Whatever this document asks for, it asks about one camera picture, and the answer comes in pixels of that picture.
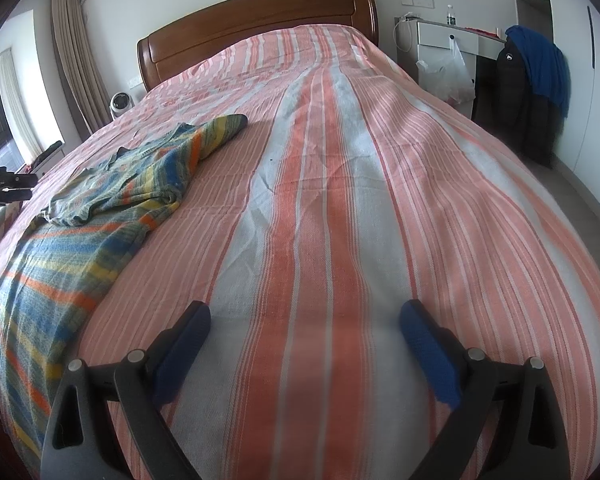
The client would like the small white fan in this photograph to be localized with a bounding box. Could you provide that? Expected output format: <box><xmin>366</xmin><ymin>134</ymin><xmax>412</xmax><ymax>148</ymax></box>
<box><xmin>109</xmin><ymin>91</ymin><xmax>133</xmax><ymax>118</ymax></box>

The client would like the clear plastic bag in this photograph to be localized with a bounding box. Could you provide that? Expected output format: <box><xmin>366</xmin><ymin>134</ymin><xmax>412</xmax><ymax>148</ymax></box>
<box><xmin>416</xmin><ymin>35</ymin><xmax>476</xmax><ymax>103</ymax></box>

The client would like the wooden headboard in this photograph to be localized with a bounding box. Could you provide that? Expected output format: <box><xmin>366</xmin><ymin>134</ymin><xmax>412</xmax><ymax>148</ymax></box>
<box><xmin>136</xmin><ymin>0</ymin><xmax>379</xmax><ymax>93</ymax></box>

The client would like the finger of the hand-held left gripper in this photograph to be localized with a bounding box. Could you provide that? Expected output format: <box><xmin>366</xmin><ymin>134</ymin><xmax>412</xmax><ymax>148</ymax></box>
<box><xmin>0</xmin><ymin>187</ymin><xmax>34</xmax><ymax>207</ymax></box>
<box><xmin>0</xmin><ymin>169</ymin><xmax>38</xmax><ymax>187</ymax></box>

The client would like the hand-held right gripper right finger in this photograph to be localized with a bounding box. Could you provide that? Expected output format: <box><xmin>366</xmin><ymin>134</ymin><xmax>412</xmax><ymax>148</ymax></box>
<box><xmin>399</xmin><ymin>299</ymin><xmax>571</xmax><ymax>480</ymax></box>

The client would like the brown curtain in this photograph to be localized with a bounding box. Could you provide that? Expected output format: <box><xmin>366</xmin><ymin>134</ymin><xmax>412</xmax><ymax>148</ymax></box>
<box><xmin>51</xmin><ymin>0</ymin><xmax>112</xmax><ymax>136</ymax></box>

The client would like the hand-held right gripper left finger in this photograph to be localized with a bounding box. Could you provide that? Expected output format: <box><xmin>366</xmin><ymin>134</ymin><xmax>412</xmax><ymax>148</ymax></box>
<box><xmin>40</xmin><ymin>301</ymin><xmax>212</xmax><ymax>480</ymax></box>

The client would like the white desk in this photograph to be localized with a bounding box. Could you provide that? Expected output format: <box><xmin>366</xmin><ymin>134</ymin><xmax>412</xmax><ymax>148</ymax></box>
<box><xmin>416</xmin><ymin>20</ymin><xmax>508</xmax><ymax>106</ymax></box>

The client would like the black jacket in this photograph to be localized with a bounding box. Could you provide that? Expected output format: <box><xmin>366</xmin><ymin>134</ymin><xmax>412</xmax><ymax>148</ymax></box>
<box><xmin>495</xmin><ymin>40</ymin><xmax>563</xmax><ymax>168</ymax></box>

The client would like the striped knit sweater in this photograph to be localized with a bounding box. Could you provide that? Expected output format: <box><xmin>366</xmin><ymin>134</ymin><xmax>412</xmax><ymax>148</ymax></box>
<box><xmin>0</xmin><ymin>114</ymin><xmax>248</xmax><ymax>471</ymax></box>

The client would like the pink striped bed sheet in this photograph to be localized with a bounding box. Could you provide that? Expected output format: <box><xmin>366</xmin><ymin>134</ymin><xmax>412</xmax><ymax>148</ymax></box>
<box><xmin>0</xmin><ymin>24</ymin><xmax>600</xmax><ymax>480</ymax></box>

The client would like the dark object on windowsill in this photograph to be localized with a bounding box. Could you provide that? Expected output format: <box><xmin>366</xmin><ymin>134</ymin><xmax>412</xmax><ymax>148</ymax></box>
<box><xmin>32</xmin><ymin>141</ymin><xmax>65</xmax><ymax>163</ymax></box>

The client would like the blue cloth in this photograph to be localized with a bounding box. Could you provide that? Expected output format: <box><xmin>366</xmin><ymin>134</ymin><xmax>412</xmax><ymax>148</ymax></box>
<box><xmin>505</xmin><ymin>25</ymin><xmax>571</xmax><ymax>121</ymax></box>

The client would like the white charger with cable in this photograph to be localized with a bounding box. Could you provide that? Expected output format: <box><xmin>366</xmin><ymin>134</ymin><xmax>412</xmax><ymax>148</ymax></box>
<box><xmin>394</xmin><ymin>11</ymin><xmax>421</xmax><ymax>52</ymax></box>

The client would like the white sheer curtain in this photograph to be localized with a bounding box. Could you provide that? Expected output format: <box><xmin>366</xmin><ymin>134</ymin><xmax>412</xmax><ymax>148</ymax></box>
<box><xmin>0</xmin><ymin>50</ymin><xmax>43</xmax><ymax>161</ymax></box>

